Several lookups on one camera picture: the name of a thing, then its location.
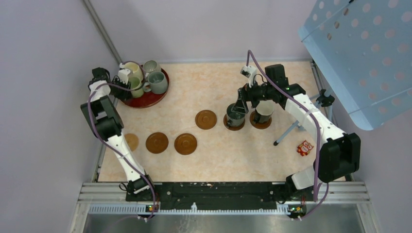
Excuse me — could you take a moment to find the grey green mug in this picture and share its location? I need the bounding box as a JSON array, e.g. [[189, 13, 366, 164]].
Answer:
[[146, 71, 169, 95]]

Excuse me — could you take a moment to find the red owl sticker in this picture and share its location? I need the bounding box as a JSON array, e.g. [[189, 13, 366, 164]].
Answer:
[[296, 140, 314, 156]]

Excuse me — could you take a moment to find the cream ceramic cup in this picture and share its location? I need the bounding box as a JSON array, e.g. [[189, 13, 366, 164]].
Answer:
[[123, 61, 144, 81]]

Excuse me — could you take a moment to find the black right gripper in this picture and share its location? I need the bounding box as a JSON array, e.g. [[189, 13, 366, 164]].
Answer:
[[231, 77, 275, 114]]

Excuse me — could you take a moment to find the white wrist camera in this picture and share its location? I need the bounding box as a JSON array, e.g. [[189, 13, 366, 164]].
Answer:
[[117, 63, 133, 84], [240, 65, 257, 88]]

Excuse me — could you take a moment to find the dark green mug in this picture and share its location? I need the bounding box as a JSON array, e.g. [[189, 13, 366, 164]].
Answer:
[[225, 103, 246, 128]]

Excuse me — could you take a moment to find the dark red round tray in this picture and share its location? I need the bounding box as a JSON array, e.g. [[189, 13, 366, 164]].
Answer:
[[121, 69, 169, 108]]

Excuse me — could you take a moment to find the grey ribbed cup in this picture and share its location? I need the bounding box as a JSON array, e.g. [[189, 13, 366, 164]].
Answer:
[[142, 60, 161, 75]]

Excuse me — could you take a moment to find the grey tripod stand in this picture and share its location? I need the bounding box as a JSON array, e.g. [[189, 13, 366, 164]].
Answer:
[[273, 88, 334, 146]]

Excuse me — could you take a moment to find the blue perforated metal panel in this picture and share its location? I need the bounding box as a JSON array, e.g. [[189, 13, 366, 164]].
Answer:
[[298, 0, 412, 131]]

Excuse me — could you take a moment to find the aluminium frame rail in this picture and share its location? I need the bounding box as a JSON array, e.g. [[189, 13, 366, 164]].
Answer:
[[70, 181, 381, 233]]

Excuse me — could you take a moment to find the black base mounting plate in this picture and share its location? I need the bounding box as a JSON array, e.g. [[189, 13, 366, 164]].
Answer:
[[119, 182, 313, 211]]

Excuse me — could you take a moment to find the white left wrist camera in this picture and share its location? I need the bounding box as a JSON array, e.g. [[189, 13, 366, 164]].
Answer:
[[117, 63, 133, 84]]

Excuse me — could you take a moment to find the pale green mug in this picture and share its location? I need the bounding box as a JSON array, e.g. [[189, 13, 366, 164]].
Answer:
[[129, 77, 144, 98]]

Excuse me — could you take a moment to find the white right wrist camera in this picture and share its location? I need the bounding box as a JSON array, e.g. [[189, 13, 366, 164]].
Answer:
[[240, 65, 257, 88]]

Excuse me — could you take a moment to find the light brown wooden coaster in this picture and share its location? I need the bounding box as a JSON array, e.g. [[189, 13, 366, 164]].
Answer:
[[145, 132, 169, 154]]

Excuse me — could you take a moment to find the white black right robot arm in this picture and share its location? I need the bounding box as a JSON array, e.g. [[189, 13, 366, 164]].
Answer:
[[232, 64, 361, 200]]

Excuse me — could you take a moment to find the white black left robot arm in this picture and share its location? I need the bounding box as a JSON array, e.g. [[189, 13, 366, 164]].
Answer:
[[81, 67, 156, 201]]

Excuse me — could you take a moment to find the small white cup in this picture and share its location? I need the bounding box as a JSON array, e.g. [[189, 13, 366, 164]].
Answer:
[[254, 100, 275, 124]]

